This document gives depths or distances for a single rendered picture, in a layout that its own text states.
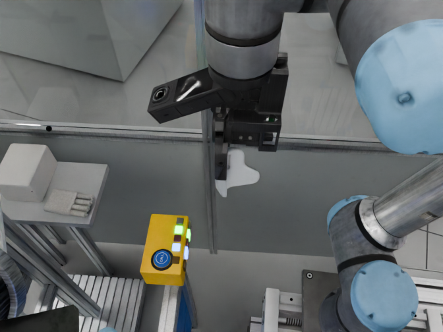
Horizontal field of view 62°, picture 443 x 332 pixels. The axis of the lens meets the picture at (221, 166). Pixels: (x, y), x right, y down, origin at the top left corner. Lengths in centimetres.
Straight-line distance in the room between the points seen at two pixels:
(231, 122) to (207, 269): 167
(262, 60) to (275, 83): 5
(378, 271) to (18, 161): 110
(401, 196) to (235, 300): 141
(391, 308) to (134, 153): 96
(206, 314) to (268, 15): 176
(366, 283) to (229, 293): 133
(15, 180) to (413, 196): 110
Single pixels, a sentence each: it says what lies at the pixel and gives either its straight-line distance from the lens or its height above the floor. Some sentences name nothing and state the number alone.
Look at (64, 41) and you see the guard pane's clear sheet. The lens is 109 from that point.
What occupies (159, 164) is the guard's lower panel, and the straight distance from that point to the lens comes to 138.
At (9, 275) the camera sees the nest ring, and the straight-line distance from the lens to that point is 100.
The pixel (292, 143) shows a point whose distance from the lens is 123.
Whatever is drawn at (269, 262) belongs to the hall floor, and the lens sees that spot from 208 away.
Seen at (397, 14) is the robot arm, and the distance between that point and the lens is 26.
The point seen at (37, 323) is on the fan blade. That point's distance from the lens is 83.
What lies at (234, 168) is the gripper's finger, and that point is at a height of 154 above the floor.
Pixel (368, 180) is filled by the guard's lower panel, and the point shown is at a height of 80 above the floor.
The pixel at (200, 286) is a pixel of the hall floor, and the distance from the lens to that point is 203.
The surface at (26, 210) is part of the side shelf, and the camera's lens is 138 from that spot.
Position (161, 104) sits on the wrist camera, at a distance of 45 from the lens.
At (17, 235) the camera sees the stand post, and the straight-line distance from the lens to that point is 123.
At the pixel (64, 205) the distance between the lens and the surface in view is 131.
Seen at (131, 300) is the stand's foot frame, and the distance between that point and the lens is 197.
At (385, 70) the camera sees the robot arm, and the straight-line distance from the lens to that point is 24.
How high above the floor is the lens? 193
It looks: 55 degrees down
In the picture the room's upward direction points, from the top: straight up
